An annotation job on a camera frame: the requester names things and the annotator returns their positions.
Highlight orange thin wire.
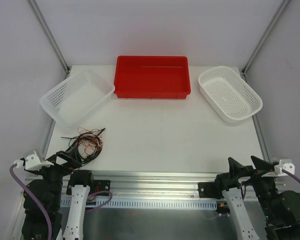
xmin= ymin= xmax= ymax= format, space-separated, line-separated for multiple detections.
xmin=76 ymin=127 xmax=104 ymax=159

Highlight black USB cable bundle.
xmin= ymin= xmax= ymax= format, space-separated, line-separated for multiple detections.
xmin=60 ymin=127 xmax=107 ymax=165

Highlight white slotted cable duct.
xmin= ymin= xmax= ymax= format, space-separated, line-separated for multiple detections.
xmin=59 ymin=198 xmax=218 ymax=210

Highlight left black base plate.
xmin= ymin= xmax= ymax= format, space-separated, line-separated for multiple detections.
xmin=66 ymin=179 xmax=112 ymax=196

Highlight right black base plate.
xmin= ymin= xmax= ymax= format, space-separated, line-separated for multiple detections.
xmin=197 ymin=182 xmax=219 ymax=199

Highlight white oval perforated basket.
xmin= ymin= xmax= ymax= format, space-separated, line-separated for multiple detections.
xmin=198 ymin=66 xmax=263 ymax=124

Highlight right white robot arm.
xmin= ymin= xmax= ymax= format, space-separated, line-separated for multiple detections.
xmin=214 ymin=156 xmax=300 ymax=240

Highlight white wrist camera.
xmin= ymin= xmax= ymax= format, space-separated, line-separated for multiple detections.
xmin=262 ymin=157 xmax=296 ymax=178
xmin=14 ymin=149 xmax=54 ymax=171

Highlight aluminium mounting rail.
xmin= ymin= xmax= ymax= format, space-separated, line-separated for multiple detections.
xmin=19 ymin=169 xmax=288 ymax=201

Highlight translucent white rectangular basket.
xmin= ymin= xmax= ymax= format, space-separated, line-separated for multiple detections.
xmin=39 ymin=69 xmax=115 ymax=128

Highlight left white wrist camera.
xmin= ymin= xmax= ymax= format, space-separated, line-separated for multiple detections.
xmin=14 ymin=149 xmax=54 ymax=171

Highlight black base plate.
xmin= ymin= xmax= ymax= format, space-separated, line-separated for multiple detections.
xmin=66 ymin=179 xmax=112 ymax=196
xmin=197 ymin=182 xmax=219 ymax=199

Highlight red plastic bin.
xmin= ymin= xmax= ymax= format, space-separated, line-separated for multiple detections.
xmin=114 ymin=55 xmax=191 ymax=99

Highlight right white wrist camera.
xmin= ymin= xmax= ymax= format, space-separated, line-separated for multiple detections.
xmin=262 ymin=157 xmax=296 ymax=178

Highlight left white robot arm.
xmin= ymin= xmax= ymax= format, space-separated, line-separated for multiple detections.
xmin=21 ymin=147 xmax=95 ymax=240

